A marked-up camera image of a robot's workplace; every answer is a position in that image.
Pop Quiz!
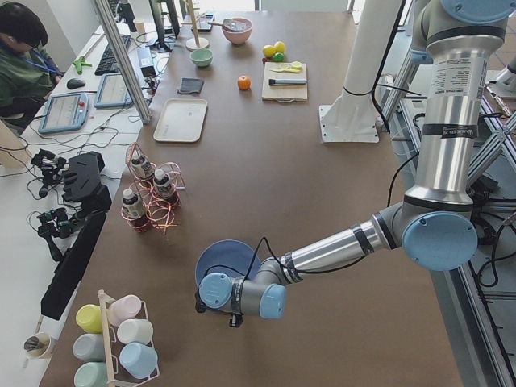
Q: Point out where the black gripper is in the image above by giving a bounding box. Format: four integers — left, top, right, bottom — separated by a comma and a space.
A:
194, 289, 209, 314

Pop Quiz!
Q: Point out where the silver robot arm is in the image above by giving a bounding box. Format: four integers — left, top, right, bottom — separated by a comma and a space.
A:
195, 1, 515, 327

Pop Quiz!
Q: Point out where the blue round plate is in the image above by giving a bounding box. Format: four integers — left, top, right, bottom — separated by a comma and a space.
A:
195, 239, 261, 285

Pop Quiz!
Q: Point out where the white cup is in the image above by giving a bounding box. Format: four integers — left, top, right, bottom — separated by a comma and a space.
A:
117, 318, 154, 345

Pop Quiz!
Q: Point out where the pale pink cup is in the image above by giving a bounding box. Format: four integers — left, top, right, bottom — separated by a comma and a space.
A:
107, 294, 142, 327

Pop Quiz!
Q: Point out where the light blue cup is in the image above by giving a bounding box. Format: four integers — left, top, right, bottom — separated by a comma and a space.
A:
119, 342, 158, 379

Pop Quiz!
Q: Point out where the yellow cup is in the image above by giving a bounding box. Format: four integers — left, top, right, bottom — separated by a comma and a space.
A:
76, 304, 102, 334

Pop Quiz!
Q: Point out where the grey cup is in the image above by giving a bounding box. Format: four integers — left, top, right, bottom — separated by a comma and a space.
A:
73, 333, 105, 362

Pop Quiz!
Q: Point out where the tea bottle front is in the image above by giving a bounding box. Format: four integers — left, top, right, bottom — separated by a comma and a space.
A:
122, 188, 148, 231

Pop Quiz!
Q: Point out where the tea bottle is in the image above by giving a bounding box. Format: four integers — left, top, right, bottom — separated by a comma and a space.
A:
153, 169, 178, 204
122, 188, 148, 231
131, 153, 154, 180

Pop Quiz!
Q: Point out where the pale green cup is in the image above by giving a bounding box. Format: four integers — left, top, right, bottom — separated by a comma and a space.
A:
73, 362, 108, 387

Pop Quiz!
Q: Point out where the tea bottle middle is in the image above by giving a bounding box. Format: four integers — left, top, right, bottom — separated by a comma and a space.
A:
153, 169, 178, 204

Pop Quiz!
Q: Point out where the tea bottle back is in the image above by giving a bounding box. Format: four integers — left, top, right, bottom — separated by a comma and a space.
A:
131, 153, 154, 180

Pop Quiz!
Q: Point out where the paper cup with items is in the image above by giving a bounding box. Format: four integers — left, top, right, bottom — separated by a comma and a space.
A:
23, 332, 56, 360

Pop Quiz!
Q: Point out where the beige plastic tray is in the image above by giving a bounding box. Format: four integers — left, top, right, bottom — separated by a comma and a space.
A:
153, 98, 207, 143

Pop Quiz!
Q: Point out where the dark grey folded cloth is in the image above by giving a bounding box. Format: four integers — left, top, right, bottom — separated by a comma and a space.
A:
177, 77, 204, 95

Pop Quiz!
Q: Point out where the orange fruit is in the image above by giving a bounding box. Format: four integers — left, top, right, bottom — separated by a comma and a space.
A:
237, 75, 252, 91

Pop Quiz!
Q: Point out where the far teach pendant tablet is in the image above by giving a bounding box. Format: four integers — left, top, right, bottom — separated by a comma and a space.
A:
94, 73, 133, 110

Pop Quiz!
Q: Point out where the teach pendant tablet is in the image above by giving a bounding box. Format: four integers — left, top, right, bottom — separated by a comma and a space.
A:
38, 92, 89, 134
94, 73, 133, 110

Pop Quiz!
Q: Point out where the near teach pendant tablet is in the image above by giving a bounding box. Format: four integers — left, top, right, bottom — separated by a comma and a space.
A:
38, 92, 89, 134

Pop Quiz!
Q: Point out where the wooden cutting board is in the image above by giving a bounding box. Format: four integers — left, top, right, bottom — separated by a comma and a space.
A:
261, 61, 308, 102

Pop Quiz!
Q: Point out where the green bowl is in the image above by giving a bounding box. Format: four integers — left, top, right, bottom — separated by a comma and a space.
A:
190, 48, 213, 68

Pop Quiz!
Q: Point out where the black computer mouse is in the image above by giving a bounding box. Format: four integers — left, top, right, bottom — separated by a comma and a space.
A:
66, 78, 85, 90

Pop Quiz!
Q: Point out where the black keyboard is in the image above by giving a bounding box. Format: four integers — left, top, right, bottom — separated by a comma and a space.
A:
94, 45, 119, 76

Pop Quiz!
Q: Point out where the green lime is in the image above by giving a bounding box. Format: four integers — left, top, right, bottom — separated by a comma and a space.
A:
272, 52, 285, 62

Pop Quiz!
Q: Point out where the wooden cup tree stand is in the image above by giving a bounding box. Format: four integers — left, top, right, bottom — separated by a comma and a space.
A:
181, 0, 210, 52

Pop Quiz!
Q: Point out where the pink bowl with ice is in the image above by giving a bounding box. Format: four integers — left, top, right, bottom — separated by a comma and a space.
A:
222, 18, 252, 45

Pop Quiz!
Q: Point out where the person in green jacket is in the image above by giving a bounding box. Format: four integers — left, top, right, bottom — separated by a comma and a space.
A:
1, 2, 62, 128

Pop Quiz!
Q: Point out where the white wire cup rack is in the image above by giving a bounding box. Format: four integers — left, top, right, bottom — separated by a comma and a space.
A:
98, 289, 160, 386

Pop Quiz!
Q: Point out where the copper wire bottle rack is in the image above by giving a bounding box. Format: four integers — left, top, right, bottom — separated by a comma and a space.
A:
120, 142, 185, 233

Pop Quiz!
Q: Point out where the black handled knife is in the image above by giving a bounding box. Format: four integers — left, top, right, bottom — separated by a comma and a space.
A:
268, 78, 307, 86

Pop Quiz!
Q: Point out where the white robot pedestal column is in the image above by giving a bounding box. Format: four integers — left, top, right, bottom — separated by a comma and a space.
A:
319, 0, 405, 143

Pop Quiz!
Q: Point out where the aluminium frame post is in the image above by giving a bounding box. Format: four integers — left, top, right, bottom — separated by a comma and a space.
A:
93, 0, 152, 124

